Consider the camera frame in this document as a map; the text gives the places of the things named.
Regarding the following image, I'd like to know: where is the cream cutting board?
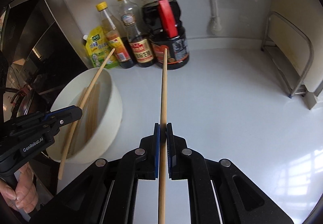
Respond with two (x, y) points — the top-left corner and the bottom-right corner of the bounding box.
(267, 15), (323, 111)

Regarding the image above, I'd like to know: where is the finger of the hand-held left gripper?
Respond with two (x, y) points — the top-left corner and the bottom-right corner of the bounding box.
(10, 108), (83, 140)
(11, 105), (79, 127)

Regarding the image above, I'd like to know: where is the pile of wooden chopsticks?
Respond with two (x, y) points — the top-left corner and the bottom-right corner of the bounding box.
(68, 82), (101, 156)

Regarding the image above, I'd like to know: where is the white bowl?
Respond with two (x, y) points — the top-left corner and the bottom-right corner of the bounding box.
(46, 67), (123, 164)

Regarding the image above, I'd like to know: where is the metal cutting board rack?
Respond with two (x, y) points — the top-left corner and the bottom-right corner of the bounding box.
(261, 11), (315, 98)

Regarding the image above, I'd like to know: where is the yellow-cap soy sauce bottle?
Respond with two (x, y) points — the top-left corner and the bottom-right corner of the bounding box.
(114, 0), (155, 68)

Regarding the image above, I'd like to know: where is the large red-handle sauce jug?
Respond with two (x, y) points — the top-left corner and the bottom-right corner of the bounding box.
(141, 0), (190, 70)

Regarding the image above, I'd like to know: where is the slim yellow-cap oil bottle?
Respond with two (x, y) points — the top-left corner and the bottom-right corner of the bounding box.
(95, 2), (135, 69)

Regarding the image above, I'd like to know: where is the person's left hand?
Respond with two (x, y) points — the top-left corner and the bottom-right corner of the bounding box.
(0, 163), (39, 213)

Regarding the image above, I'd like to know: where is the yellow seasoning pouch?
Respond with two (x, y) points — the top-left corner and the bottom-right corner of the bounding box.
(82, 25), (120, 70)

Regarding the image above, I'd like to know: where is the single wooden chopstick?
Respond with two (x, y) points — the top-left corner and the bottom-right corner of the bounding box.
(58, 48), (116, 180)
(158, 48), (168, 224)

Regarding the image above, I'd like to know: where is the dark wok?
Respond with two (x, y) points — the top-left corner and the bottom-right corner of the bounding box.
(11, 89), (48, 119)

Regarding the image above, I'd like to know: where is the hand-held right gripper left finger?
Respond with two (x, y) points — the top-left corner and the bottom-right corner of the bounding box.
(30, 123), (160, 224)

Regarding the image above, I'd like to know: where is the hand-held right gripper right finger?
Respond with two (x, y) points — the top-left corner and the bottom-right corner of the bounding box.
(167, 122), (301, 224)

